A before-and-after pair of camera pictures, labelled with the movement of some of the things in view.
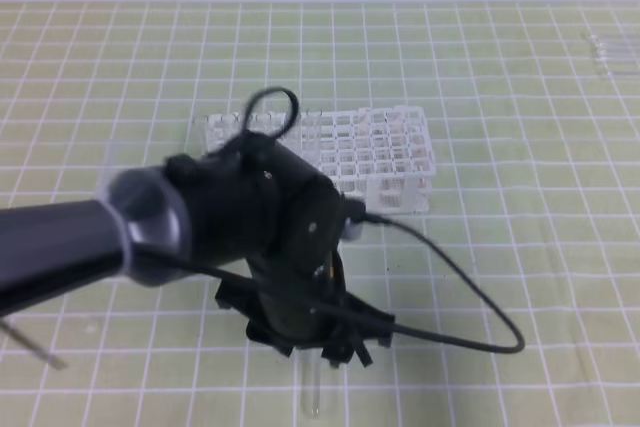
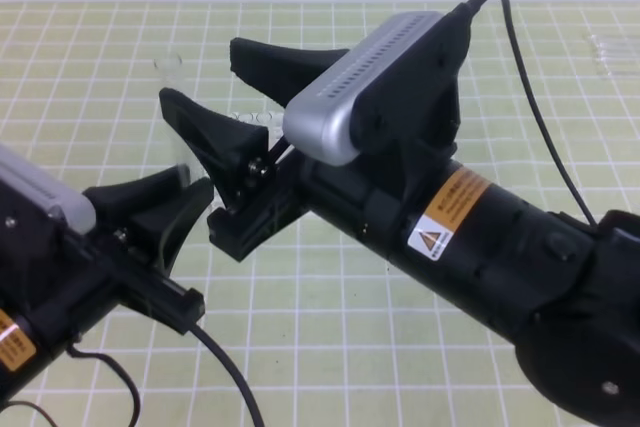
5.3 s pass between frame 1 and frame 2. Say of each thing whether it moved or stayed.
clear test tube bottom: stayed
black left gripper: moved
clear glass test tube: moved
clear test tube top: stayed
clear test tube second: stayed
